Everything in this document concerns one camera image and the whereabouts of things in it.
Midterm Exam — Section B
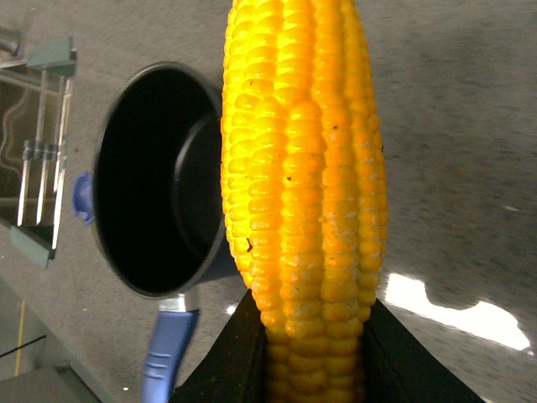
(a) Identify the metal dish drying rack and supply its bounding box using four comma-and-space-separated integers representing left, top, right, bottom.
1, 28, 77, 269

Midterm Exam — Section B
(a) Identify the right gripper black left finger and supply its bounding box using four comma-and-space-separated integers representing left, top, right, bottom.
169, 290, 265, 403

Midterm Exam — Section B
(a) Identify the yellow corn cob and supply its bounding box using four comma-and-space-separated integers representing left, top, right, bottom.
222, 1, 388, 402

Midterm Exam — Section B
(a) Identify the glass lid with blue knob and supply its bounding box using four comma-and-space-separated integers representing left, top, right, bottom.
72, 171, 95, 226

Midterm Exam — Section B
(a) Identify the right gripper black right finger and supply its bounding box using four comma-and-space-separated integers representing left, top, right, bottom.
362, 301, 484, 403

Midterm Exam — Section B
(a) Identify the dark blue saucepan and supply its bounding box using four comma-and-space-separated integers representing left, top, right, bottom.
92, 62, 237, 402

